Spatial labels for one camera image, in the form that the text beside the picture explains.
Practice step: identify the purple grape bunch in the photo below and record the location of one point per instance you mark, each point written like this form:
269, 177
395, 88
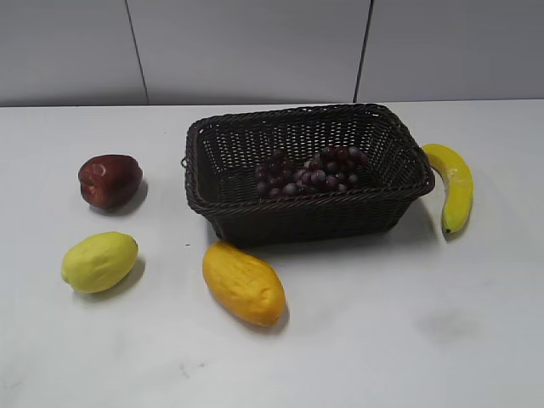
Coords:
332, 169

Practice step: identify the black woven basket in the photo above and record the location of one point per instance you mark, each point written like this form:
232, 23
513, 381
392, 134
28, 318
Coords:
222, 153

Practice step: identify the orange yellow mango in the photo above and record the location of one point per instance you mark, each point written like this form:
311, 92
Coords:
245, 285

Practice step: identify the dark red apple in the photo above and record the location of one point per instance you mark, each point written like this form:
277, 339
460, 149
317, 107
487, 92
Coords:
109, 181

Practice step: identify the yellow lemon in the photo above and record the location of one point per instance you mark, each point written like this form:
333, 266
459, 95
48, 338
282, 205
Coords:
99, 262

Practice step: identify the yellow banana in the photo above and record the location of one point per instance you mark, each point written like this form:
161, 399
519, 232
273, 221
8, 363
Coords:
458, 180

